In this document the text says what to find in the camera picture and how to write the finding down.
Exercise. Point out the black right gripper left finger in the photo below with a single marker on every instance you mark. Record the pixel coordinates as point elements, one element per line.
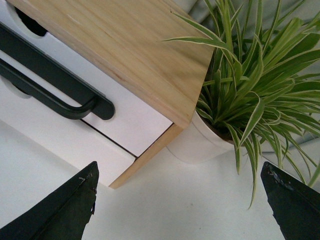
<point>63,214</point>

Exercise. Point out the white drawer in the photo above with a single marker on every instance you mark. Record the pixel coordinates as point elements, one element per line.
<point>135,125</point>
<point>71,140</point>

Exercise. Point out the wooden drawer cabinet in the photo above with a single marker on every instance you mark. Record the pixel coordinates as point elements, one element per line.
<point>134,42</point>

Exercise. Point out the right spider plant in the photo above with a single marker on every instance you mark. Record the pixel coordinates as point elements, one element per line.
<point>258,89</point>

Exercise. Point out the right white plant pot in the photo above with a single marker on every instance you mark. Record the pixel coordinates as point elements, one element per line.
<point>198,143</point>

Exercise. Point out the black drawer handle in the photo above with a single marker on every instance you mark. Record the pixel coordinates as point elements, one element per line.
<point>36,74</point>

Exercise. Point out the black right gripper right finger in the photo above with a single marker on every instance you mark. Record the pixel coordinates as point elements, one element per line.
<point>295,206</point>

